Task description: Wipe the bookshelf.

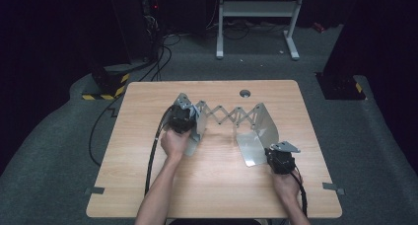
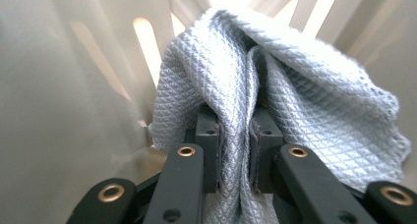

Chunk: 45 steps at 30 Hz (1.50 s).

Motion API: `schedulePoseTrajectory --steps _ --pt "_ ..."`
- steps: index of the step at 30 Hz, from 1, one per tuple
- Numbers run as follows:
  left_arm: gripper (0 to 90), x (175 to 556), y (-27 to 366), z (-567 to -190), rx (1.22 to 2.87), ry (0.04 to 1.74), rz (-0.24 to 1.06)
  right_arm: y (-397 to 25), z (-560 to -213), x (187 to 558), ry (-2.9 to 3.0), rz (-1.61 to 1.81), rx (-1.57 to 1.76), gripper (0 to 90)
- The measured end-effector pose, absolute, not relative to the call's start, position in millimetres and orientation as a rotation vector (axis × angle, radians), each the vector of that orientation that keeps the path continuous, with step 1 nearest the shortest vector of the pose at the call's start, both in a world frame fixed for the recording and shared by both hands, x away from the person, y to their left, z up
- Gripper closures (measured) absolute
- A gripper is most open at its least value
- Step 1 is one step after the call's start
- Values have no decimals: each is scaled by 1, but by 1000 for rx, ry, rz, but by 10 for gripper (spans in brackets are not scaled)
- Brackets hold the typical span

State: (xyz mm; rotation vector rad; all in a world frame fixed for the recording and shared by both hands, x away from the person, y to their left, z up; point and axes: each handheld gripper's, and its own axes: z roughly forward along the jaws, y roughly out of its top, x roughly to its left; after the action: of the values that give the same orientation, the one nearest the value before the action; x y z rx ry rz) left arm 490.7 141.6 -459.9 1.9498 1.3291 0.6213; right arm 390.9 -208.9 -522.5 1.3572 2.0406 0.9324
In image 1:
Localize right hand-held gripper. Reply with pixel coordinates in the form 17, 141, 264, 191
264, 140, 301, 176

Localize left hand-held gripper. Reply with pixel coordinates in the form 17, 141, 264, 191
168, 92, 197, 134

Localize grey microfibre cleaning cloth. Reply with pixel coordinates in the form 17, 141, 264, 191
189, 104, 202, 144

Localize silver metal expandable bookend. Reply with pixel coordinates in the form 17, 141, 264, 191
183, 100, 280, 169

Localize person's right hand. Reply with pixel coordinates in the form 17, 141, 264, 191
270, 170, 302, 203

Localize person's left hand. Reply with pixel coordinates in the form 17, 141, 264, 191
160, 129, 191, 164

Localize black base with yellow stripes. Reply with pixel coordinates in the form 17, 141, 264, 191
81, 64, 131, 101
314, 71, 368, 101

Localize dark equipment rack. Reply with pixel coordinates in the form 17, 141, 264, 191
140, 0, 165, 62

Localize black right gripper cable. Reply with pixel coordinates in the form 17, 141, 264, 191
292, 165, 309, 218

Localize bundle of black floor cables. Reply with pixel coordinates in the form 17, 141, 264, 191
129, 34, 182, 83

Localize long black floor cable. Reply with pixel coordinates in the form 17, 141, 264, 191
88, 94, 123, 168

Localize black cables under stand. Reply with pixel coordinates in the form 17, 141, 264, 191
206, 19, 287, 41

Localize white metal stand frame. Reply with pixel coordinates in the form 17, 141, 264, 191
215, 0, 307, 61

